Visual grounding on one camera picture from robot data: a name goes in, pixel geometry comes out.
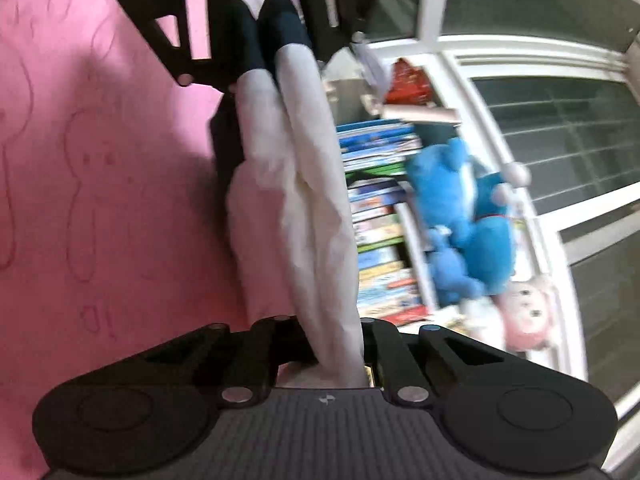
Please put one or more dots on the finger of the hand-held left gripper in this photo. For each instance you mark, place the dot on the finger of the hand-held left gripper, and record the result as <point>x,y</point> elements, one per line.
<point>200,67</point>
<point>340,5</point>

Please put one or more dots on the white bookshelf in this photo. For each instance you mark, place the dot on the white bookshelf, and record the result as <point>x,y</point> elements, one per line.
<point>417,260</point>

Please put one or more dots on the small dark blue plush toy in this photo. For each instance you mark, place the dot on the small dark blue plush toy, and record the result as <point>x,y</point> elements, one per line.
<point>452,275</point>

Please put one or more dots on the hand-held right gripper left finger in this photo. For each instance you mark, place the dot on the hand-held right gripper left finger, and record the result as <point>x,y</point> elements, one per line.
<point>280,342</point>

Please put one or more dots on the white window frame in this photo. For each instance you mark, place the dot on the white window frame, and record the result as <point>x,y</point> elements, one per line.
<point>530,110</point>

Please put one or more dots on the blue cat plush toy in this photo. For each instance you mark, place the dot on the blue cat plush toy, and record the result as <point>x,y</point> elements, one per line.
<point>492,250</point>

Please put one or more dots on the light blue plush toy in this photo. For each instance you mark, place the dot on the light blue plush toy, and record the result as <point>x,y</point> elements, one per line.
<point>440,185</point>

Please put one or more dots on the row of colourful books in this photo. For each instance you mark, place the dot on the row of colourful books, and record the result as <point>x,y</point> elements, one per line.
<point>377,142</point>
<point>385,270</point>

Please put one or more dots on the pink blanket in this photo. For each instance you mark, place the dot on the pink blanket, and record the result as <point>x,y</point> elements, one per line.
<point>110,185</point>

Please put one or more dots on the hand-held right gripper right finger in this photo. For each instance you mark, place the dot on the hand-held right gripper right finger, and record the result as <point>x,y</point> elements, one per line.
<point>387,355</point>

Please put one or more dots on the pink plush toy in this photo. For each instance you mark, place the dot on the pink plush toy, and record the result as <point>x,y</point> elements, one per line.
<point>527,315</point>

